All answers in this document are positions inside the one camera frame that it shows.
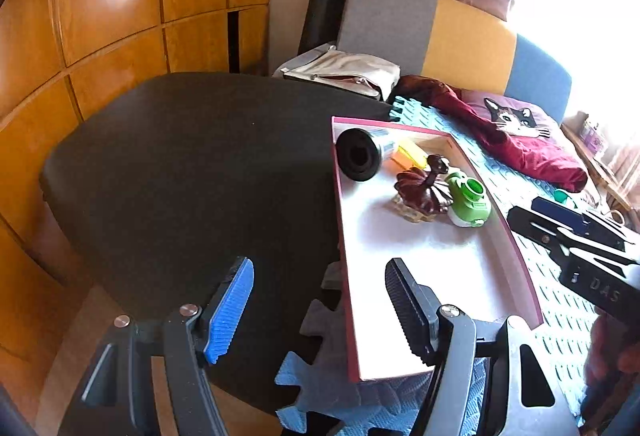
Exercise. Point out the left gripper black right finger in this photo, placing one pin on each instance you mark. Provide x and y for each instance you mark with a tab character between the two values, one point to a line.
416	308

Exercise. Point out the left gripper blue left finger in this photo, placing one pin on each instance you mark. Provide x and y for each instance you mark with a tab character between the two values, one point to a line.
223	313

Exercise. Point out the dark brown pumpkin figurine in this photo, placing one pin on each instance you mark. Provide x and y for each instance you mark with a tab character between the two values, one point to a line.
425	191

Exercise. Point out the green plastic spool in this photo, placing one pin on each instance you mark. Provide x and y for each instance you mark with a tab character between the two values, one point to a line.
562	197

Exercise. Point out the right hand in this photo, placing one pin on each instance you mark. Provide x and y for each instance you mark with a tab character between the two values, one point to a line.
611	368

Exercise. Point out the wooden side table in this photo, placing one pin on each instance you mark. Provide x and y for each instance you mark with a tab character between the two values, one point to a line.
615	171

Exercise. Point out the pink edged white tray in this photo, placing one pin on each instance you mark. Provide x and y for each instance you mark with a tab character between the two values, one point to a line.
480	270

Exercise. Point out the maroon folded blanket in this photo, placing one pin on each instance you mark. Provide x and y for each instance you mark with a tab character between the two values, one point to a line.
537	158

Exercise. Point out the purple box on table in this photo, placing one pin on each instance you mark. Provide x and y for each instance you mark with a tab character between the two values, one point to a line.
591	137

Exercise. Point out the yellow orange small toy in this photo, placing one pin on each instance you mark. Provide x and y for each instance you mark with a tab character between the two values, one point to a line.
407	154

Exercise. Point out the black cylinder lens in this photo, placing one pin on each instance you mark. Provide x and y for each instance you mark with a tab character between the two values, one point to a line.
360	153

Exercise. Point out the pink cat pillow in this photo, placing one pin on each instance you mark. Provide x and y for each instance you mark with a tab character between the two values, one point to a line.
527	124

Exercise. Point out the beige bag on bed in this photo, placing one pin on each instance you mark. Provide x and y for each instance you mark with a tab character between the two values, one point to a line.
361	74

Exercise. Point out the tricolour bed headboard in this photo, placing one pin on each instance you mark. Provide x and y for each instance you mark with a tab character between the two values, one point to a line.
457	44

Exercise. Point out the black rolled yoga mat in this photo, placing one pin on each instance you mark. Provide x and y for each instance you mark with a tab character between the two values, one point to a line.
322	23

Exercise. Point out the green white toy camera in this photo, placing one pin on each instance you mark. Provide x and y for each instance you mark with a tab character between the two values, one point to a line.
470	207

